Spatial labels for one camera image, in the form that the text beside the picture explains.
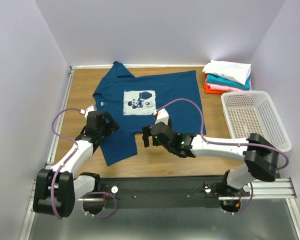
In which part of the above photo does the dark blue t shirt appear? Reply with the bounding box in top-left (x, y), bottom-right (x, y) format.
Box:
top-left (92, 61), bottom-right (202, 166)

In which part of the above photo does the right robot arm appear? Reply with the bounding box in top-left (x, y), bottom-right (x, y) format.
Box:
top-left (142, 122), bottom-right (279, 196)

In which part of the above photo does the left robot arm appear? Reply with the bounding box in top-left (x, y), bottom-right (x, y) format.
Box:
top-left (32, 109), bottom-right (119, 219)

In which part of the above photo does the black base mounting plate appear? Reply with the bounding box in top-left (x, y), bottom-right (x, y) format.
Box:
top-left (83, 175), bottom-right (250, 214)

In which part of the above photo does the orange folded t shirt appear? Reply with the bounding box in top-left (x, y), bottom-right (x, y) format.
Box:
top-left (203, 73), bottom-right (226, 95)

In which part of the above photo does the white table edge strip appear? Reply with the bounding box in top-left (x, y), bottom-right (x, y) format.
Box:
top-left (69, 64), bottom-right (205, 70)

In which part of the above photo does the pink folded t shirt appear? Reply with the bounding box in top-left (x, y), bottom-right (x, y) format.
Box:
top-left (208, 83), bottom-right (242, 92)

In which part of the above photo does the teal folded t shirt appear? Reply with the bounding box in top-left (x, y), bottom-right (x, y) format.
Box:
top-left (206, 74), bottom-right (251, 91)

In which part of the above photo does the white plastic basket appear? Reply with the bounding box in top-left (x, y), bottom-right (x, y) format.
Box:
top-left (221, 90), bottom-right (292, 153)

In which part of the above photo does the white folded t shirt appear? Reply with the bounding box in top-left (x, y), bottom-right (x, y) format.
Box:
top-left (202, 59), bottom-right (252, 85)

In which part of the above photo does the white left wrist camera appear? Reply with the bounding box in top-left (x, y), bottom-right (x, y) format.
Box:
top-left (79, 104), bottom-right (97, 119)

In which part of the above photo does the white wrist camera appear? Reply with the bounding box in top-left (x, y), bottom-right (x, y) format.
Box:
top-left (79, 104), bottom-right (97, 119)
top-left (153, 108), bottom-right (172, 127)

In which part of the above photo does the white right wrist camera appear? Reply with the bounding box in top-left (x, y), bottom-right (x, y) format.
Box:
top-left (153, 108), bottom-right (172, 127)

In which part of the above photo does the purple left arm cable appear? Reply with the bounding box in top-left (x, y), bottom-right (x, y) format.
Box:
top-left (49, 107), bottom-right (87, 220)

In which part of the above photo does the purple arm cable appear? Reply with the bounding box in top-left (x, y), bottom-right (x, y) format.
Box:
top-left (154, 98), bottom-right (290, 173)
top-left (49, 107), bottom-right (87, 220)

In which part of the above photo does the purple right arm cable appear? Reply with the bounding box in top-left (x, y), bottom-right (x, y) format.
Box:
top-left (154, 98), bottom-right (290, 173)

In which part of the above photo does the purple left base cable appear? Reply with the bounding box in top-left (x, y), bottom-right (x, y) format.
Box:
top-left (83, 191), bottom-right (118, 220)

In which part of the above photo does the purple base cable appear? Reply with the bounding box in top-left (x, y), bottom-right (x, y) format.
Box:
top-left (83, 191), bottom-right (118, 220)
top-left (222, 182), bottom-right (255, 216)

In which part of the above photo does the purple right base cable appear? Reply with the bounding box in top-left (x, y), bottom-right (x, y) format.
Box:
top-left (222, 182), bottom-right (255, 216)

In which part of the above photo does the aluminium frame rail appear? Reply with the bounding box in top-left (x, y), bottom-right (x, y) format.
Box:
top-left (19, 66), bottom-right (75, 240)

